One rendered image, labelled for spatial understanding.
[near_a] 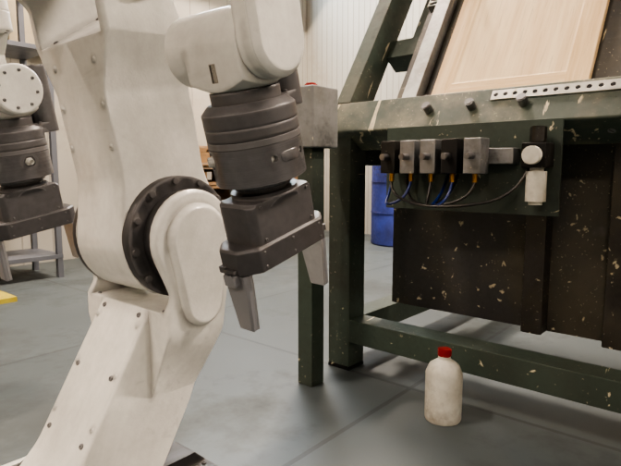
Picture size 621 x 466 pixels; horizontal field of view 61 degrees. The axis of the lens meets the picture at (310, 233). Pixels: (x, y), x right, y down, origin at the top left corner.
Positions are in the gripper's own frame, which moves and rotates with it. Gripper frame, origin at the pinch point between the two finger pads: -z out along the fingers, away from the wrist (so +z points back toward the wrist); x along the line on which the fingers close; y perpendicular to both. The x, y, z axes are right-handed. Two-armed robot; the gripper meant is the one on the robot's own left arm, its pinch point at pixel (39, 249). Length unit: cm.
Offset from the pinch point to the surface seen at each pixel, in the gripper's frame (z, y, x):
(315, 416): -70, 6, 62
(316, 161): -4, 22, 92
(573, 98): 9, -45, 112
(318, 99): 14, 20, 93
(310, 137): 3, 20, 89
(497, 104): 8, -26, 112
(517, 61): 19, -26, 127
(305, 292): -44, 23, 82
